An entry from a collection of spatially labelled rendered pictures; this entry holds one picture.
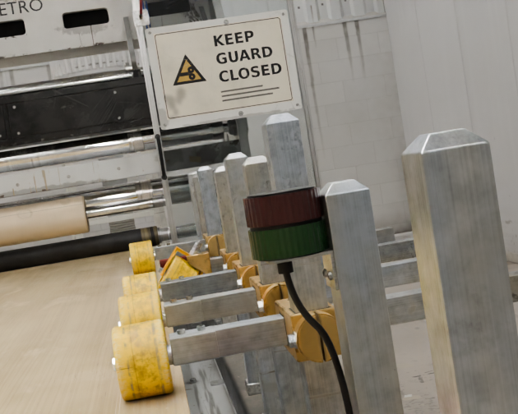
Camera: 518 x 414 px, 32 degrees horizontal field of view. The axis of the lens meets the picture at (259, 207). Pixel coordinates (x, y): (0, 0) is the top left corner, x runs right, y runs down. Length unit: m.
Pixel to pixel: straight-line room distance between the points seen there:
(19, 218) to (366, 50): 7.03
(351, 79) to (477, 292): 9.17
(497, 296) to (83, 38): 2.92
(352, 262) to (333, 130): 8.84
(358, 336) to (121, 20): 2.69
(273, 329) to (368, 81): 8.70
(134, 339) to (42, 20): 2.44
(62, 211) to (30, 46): 0.64
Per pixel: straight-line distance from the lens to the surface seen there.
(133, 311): 1.21
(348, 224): 0.69
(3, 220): 3.02
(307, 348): 0.92
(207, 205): 2.18
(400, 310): 1.01
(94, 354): 1.31
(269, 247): 0.67
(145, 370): 0.96
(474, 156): 0.45
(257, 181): 1.18
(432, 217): 0.44
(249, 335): 0.98
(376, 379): 0.71
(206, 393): 2.13
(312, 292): 0.94
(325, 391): 0.97
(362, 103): 9.61
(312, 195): 0.68
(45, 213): 3.01
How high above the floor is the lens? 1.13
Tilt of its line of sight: 3 degrees down
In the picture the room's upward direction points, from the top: 9 degrees counter-clockwise
